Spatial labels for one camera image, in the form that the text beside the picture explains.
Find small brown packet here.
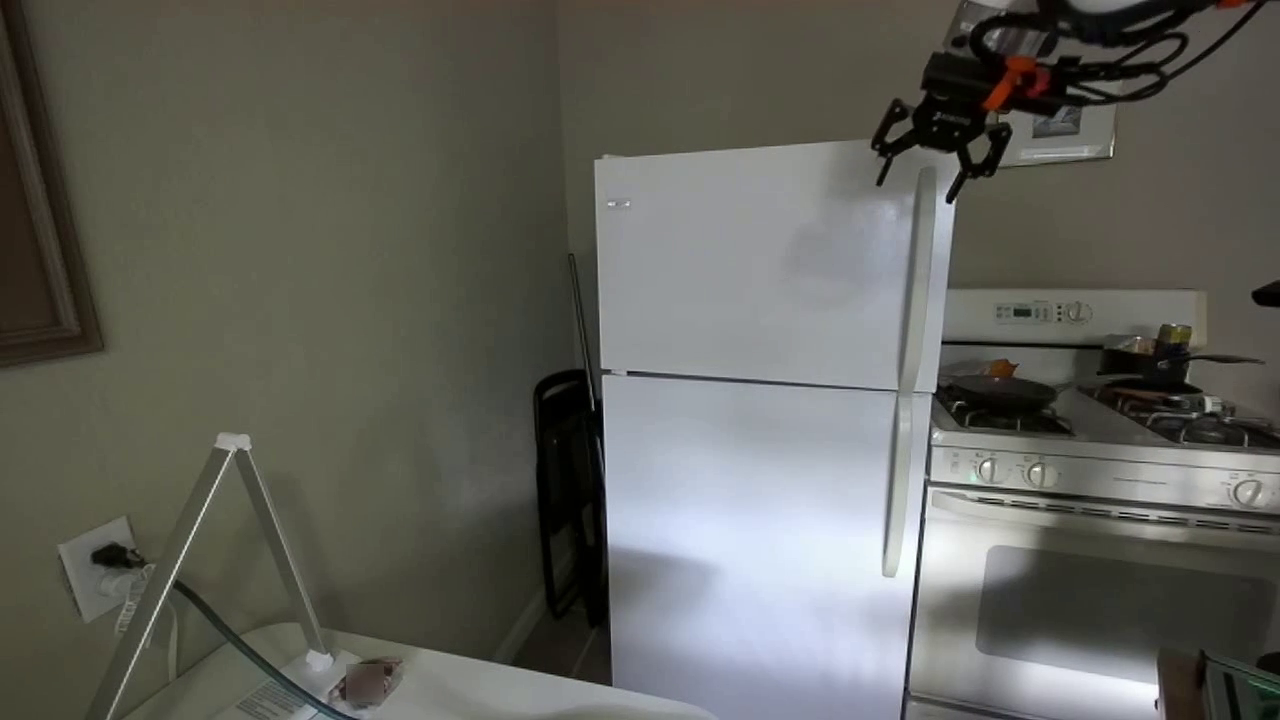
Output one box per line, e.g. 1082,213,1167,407
334,651,404,708

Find dark frying pan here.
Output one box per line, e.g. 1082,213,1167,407
935,370,1067,417

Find thin blue-green cable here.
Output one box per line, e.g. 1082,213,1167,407
165,574,362,720

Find white wall outlet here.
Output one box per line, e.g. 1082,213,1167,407
56,517,151,630

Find white camera tripod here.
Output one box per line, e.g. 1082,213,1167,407
79,429,341,720

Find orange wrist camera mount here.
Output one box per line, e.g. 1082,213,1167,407
981,51,1061,114

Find white refrigerator body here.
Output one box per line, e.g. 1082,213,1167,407
568,245,610,645

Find white gas stove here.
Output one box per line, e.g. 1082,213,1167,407
910,286,1280,720

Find brown framed wall board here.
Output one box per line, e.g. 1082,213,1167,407
0,0,110,370

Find oven door with window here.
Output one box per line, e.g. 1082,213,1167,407
911,483,1280,714

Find black power plug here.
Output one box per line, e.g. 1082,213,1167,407
88,542,151,576

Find black folding chair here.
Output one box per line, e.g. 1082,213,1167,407
534,370,614,631

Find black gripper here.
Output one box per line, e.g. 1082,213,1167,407
867,49,1020,210

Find white freezer door with handle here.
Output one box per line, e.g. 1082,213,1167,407
593,135,960,400

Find white large refrigerator door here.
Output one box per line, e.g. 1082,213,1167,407
598,370,940,720

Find dark cooking pot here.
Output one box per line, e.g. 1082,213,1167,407
1094,321,1268,392

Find black robot cable loops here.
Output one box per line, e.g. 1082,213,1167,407
969,0,1274,110

